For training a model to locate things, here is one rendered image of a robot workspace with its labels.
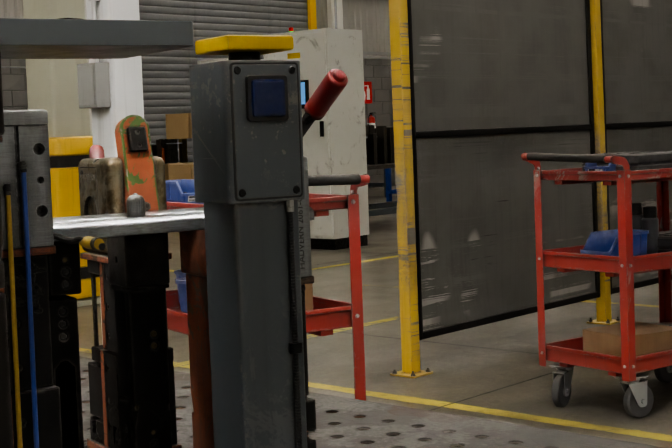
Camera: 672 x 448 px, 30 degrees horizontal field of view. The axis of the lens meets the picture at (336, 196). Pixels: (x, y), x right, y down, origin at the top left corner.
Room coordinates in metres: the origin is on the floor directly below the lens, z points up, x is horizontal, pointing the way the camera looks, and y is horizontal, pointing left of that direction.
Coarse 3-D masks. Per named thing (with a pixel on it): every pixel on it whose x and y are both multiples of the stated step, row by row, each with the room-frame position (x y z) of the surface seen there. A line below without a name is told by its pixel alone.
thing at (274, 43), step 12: (228, 36) 0.98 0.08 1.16; (240, 36) 0.98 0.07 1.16; (252, 36) 0.99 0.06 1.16; (264, 36) 0.99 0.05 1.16; (276, 36) 1.00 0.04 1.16; (288, 36) 1.00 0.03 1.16; (204, 48) 1.01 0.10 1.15; (216, 48) 0.99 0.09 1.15; (228, 48) 0.98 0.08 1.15; (240, 48) 0.98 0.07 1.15; (252, 48) 0.99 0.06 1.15; (264, 48) 0.99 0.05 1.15; (276, 48) 1.00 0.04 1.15; (288, 48) 1.00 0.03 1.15
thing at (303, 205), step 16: (304, 160) 1.19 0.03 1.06; (304, 176) 1.19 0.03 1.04; (304, 208) 1.19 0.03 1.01; (304, 224) 1.19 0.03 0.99; (304, 240) 1.19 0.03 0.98; (304, 256) 1.19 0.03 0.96; (304, 272) 1.19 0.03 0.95; (304, 288) 1.20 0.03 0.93; (304, 304) 1.20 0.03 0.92; (304, 320) 1.20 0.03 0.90; (304, 336) 1.20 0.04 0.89; (304, 352) 1.20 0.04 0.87; (304, 368) 1.20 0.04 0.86
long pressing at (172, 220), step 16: (192, 208) 1.43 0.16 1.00; (64, 224) 1.19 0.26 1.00; (80, 224) 1.19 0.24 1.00; (96, 224) 1.20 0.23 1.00; (112, 224) 1.21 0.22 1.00; (128, 224) 1.22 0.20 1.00; (144, 224) 1.23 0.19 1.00; (160, 224) 1.23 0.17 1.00; (176, 224) 1.24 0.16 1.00; (192, 224) 1.25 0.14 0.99
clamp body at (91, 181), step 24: (96, 168) 1.48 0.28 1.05; (120, 168) 1.45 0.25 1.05; (96, 192) 1.48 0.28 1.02; (120, 192) 1.45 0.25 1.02; (96, 264) 1.50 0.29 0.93; (96, 312) 1.53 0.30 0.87; (96, 336) 1.53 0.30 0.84; (96, 360) 1.52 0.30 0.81; (168, 360) 1.48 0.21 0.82; (96, 384) 1.51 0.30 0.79; (96, 408) 1.51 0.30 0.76; (96, 432) 1.52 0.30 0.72; (120, 432) 1.45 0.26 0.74
